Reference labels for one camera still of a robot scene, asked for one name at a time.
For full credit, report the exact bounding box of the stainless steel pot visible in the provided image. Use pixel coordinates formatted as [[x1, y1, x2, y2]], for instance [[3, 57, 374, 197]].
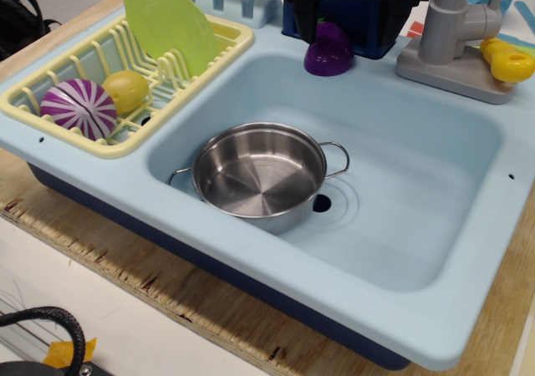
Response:
[[167, 122, 350, 235]]

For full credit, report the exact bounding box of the orange red block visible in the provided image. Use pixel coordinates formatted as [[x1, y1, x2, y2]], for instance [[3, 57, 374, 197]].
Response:
[[406, 21, 424, 38]]

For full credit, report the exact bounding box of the black braided cable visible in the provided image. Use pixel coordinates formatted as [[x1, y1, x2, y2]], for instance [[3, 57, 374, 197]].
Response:
[[0, 306, 87, 376]]

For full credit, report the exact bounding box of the purple toy eggplant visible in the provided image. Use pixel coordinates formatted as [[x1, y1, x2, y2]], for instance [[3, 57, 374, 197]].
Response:
[[303, 20, 354, 77]]

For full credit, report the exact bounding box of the light blue toy sink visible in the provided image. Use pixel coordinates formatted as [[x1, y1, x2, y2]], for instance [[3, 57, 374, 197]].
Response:
[[1, 10, 534, 370]]

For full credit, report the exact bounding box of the yellow toy potato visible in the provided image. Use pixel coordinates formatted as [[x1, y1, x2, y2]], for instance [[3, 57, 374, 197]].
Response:
[[102, 70, 149, 115]]

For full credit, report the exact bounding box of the black backpack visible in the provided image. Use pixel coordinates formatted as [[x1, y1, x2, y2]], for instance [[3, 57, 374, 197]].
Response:
[[1, 0, 60, 61]]

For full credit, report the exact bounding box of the yellow tape piece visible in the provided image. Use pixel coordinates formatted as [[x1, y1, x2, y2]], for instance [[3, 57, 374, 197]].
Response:
[[43, 338, 97, 369]]

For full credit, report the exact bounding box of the black base with screw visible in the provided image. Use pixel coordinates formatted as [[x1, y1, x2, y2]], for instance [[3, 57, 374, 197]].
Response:
[[1, 361, 110, 376]]

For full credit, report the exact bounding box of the purple striped toy onion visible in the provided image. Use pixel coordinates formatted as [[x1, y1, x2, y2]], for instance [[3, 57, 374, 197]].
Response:
[[39, 79, 117, 140]]

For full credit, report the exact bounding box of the grey toy faucet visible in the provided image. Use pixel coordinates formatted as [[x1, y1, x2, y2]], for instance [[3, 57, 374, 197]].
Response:
[[396, 0, 516, 104]]

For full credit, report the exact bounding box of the yellow dish drying rack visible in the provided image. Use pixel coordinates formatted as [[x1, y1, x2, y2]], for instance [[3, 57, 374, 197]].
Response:
[[1, 15, 254, 159]]

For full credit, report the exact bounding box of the yellow faucet handle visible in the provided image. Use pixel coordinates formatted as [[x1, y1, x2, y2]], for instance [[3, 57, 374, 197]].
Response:
[[480, 38, 534, 83]]

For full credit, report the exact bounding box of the green plastic plate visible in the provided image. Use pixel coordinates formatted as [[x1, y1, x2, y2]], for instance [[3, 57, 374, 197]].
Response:
[[123, 0, 219, 76]]

